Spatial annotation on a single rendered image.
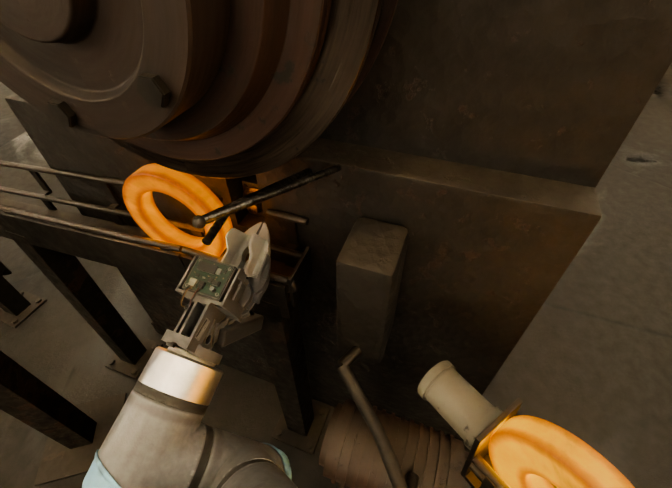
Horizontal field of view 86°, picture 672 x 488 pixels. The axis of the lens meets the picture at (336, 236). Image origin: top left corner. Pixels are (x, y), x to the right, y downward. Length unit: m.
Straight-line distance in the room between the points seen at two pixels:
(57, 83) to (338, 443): 0.57
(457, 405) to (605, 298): 1.29
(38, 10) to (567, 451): 0.54
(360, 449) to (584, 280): 1.31
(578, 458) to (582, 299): 1.28
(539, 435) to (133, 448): 0.41
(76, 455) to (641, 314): 1.90
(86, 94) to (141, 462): 0.36
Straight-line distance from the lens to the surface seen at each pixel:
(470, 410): 0.49
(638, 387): 1.55
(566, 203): 0.50
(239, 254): 0.56
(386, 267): 0.45
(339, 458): 0.64
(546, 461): 0.44
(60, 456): 1.40
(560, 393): 1.41
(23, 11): 0.37
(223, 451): 0.51
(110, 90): 0.37
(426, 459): 0.64
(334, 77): 0.33
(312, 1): 0.30
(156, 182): 0.59
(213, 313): 0.49
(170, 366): 0.48
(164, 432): 0.48
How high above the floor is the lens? 1.14
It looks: 44 degrees down
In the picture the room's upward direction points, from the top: 1 degrees counter-clockwise
